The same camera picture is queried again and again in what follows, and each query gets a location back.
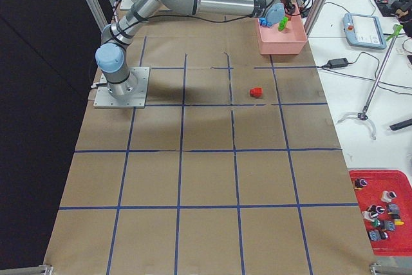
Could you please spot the red parts tray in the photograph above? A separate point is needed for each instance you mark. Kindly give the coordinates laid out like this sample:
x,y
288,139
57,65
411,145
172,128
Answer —
x,y
384,198

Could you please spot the green two-stud block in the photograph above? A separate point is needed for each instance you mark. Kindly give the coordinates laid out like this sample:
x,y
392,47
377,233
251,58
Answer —
x,y
283,23

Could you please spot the blue three-stud block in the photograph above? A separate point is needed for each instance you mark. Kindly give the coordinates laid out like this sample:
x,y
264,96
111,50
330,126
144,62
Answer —
x,y
264,22

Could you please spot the blue teach pendant tablet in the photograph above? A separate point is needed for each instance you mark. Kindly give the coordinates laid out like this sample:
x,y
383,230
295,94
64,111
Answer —
x,y
363,31

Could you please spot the pink plastic box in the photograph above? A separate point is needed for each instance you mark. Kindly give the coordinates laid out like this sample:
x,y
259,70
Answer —
x,y
289,41

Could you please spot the grabber reacher tool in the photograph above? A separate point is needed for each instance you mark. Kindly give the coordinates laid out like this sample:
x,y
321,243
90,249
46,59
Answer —
x,y
362,116

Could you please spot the red block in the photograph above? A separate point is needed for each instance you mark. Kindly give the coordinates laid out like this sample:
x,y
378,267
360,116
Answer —
x,y
256,92

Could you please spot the black power adapter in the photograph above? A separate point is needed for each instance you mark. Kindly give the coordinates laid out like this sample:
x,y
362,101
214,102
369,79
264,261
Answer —
x,y
337,63

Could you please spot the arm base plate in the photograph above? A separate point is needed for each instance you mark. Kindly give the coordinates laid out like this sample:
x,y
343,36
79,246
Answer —
x,y
125,5
130,94

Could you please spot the brown paper table cover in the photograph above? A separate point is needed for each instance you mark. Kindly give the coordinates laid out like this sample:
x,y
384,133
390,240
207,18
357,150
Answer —
x,y
207,179

